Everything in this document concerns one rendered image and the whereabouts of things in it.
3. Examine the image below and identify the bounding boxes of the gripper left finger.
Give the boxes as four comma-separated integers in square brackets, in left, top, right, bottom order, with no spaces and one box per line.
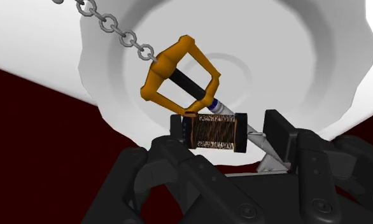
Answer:
[81,114,266,224]

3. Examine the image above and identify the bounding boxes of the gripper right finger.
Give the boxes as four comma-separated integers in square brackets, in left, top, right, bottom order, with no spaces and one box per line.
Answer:
[262,109,373,224]

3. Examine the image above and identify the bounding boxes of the white scalloped bowl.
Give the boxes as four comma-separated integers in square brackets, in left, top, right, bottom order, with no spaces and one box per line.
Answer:
[78,0,373,167]

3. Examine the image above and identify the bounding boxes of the copper wire spool black ends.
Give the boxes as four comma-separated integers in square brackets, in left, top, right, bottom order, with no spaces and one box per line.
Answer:
[181,112,248,154]

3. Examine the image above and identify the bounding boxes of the key-shaped toy with chain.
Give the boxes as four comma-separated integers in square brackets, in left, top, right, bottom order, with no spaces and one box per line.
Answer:
[51,0,292,173]

